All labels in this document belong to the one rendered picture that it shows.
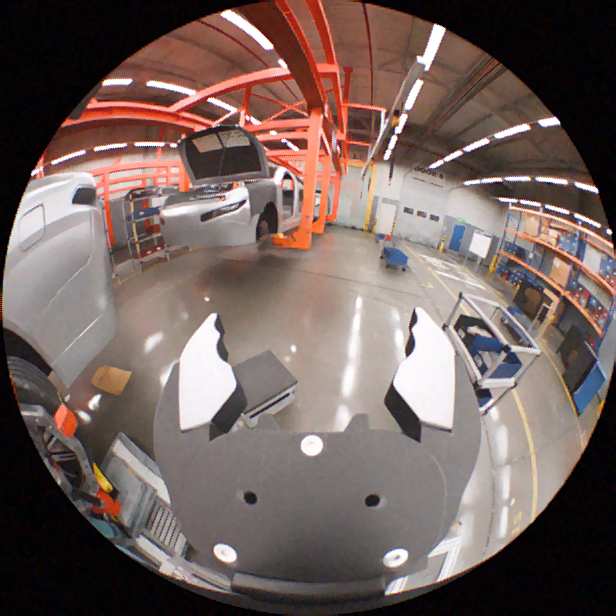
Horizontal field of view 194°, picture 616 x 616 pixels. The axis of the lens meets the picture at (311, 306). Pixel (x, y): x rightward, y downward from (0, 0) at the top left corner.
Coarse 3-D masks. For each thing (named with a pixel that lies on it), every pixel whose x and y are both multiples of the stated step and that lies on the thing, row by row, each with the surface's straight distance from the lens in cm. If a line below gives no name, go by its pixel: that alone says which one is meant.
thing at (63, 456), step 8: (48, 440) 106; (48, 448) 107; (64, 448) 135; (56, 456) 110; (64, 456) 111; (72, 456) 111; (64, 464) 134; (72, 464) 126; (64, 472) 116; (72, 472) 119; (80, 472) 117; (72, 480) 127; (80, 480) 119; (80, 488) 122; (72, 496) 125
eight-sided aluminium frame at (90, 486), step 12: (24, 408) 90; (36, 408) 89; (24, 420) 87; (36, 420) 88; (48, 420) 86; (60, 432) 89; (72, 444) 93; (84, 456) 98; (84, 468) 102; (96, 492) 114; (84, 504) 119
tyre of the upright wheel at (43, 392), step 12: (12, 360) 107; (24, 360) 109; (12, 372) 97; (24, 372) 99; (36, 372) 105; (24, 384) 91; (36, 384) 94; (48, 384) 105; (24, 396) 92; (36, 396) 91; (48, 396) 93; (60, 396) 109; (48, 408) 94; (84, 444) 106; (84, 480) 119
